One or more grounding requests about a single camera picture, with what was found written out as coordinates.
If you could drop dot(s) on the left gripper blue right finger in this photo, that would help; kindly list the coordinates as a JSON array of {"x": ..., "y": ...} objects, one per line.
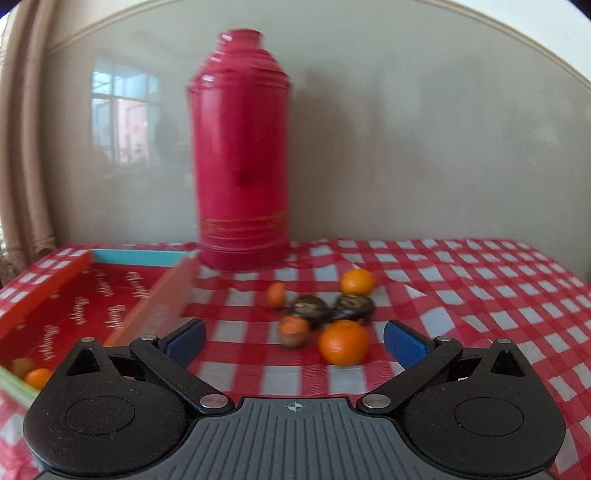
[{"x": 423, "y": 360}]

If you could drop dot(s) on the red gift box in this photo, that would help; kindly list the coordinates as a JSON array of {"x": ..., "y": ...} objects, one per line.
[{"x": 113, "y": 295}]

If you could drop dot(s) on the beige curtain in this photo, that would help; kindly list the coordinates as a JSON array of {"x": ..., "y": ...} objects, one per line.
[{"x": 26, "y": 230}]

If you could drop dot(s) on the red thermos flask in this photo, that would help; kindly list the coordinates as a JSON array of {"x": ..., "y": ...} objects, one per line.
[{"x": 238, "y": 103}]

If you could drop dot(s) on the dark brown fruit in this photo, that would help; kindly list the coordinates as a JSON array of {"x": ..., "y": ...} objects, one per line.
[
  {"x": 312, "y": 309},
  {"x": 353, "y": 307}
]

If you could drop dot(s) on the small yellowish fruit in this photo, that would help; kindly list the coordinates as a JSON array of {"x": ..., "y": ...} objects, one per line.
[{"x": 20, "y": 367}]

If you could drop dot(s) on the large orange tangerine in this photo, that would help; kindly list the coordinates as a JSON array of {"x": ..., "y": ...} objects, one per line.
[{"x": 344, "y": 343}]

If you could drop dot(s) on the brown orange small fruit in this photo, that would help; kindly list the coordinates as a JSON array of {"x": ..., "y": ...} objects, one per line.
[{"x": 294, "y": 331}]

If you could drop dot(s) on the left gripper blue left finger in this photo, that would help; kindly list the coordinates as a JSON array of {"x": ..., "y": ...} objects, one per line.
[{"x": 167, "y": 359}]

